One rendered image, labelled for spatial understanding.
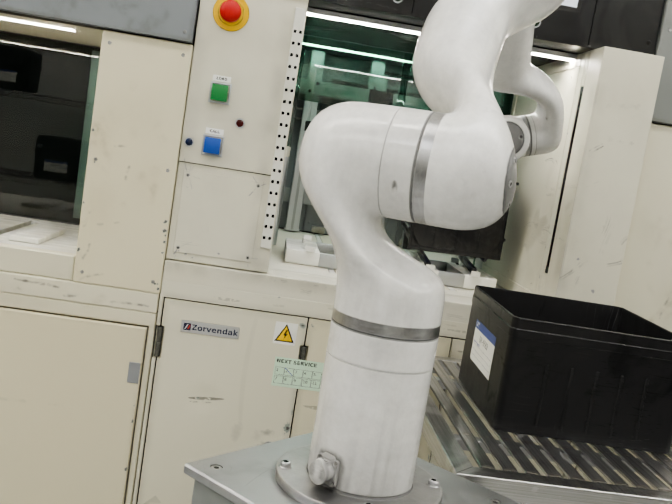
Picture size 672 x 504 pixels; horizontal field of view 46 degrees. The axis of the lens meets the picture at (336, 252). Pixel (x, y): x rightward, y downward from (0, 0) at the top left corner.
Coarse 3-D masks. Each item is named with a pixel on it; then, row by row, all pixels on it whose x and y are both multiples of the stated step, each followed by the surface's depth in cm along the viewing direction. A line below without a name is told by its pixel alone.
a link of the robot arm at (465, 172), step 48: (480, 0) 95; (528, 0) 100; (432, 48) 91; (480, 48) 91; (432, 96) 92; (480, 96) 83; (432, 144) 80; (480, 144) 79; (432, 192) 80; (480, 192) 79
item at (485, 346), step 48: (480, 288) 142; (480, 336) 132; (528, 336) 116; (576, 336) 116; (624, 336) 116; (480, 384) 128; (528, 384) 117; (576, 384) 117; (624, 384) 117; (528, 432) 118; (576, 432) 118; (624, 432) 118
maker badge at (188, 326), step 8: (184, 320) 156; (184, 328) 156; (192, 328) 156; (200, 328) 156; (208, 328) 157; (216, 328) 157; (224, 328) 157; (232, 328) 157; (224, 336) 157; (232, 336) 157
